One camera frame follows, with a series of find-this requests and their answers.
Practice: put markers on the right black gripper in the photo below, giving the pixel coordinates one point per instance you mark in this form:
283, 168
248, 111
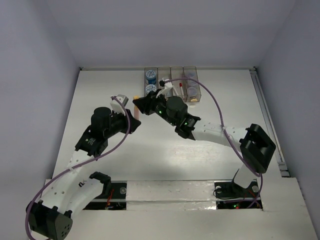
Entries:
145, 104

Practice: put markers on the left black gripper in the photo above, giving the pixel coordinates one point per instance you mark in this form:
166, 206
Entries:
124, 118

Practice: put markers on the blue slime jar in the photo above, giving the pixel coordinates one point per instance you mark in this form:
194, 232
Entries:
150, 88
151, 76

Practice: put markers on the black cap whiteboard marker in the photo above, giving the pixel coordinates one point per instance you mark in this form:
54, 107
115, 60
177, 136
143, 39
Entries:
175, 91

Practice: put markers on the red cap whiteboard marker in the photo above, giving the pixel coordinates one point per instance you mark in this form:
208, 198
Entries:
181, 89

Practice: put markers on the clear jar of rubber bands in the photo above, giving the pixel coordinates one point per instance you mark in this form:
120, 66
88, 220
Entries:
190, 74

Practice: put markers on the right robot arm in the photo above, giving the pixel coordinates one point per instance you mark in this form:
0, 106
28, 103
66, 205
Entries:
252, 144

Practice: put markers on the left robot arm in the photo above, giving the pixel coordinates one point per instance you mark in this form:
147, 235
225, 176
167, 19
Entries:
73, 189

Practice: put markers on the clear drawer bin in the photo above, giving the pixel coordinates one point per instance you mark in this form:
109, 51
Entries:
197, 98
145, 83
177, 72
164, 73

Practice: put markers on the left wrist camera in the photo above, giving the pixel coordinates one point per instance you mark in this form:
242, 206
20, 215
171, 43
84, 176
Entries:
119, 102

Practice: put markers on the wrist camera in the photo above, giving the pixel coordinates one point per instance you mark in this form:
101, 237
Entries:
166, 88
119, 102

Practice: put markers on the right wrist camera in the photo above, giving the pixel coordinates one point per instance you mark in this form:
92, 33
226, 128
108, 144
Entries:
166, 88

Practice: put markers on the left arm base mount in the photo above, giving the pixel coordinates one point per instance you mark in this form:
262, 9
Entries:
112, 201

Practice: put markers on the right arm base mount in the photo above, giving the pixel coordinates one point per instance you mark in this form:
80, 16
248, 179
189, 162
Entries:
229, 196

